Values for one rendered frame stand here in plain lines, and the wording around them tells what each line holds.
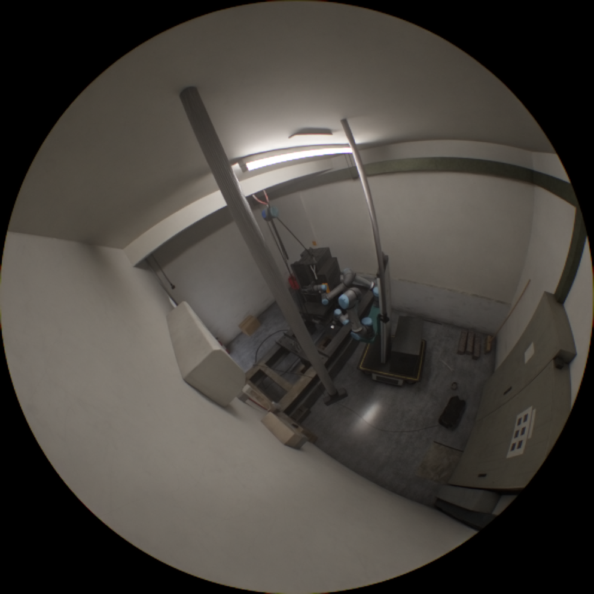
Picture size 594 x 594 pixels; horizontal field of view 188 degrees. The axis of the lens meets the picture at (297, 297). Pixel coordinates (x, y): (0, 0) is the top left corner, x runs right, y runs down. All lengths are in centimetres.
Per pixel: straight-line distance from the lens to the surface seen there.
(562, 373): 174
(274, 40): 35
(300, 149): 129
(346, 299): 155
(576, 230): 191
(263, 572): 35
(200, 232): 406
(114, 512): 26
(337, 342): 254
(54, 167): 38
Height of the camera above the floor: 265
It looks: 33 degrees down
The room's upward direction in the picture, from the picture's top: 24 degrees counter-clockwise
